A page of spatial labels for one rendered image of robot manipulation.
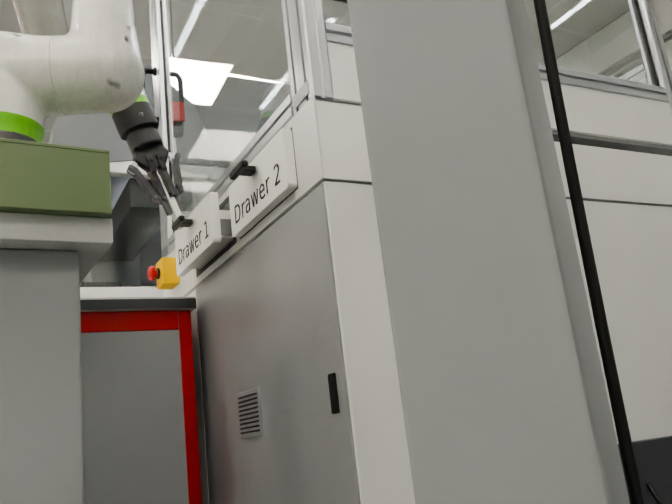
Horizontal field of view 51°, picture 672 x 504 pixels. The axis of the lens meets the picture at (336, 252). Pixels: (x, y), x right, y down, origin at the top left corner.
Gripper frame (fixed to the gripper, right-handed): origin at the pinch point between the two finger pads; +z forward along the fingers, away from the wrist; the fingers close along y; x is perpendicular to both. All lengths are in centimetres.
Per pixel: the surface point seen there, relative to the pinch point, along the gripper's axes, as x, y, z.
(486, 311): 114, 27, 40
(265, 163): 40.5, -3.8, 5.8
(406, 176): 110, 26, 29
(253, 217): 32.5, -1.2, 13.0
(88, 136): -77, -12, -53
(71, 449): 43, 44, 38
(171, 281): -26.3, -1.8, 10.5
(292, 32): 53, -12, -12
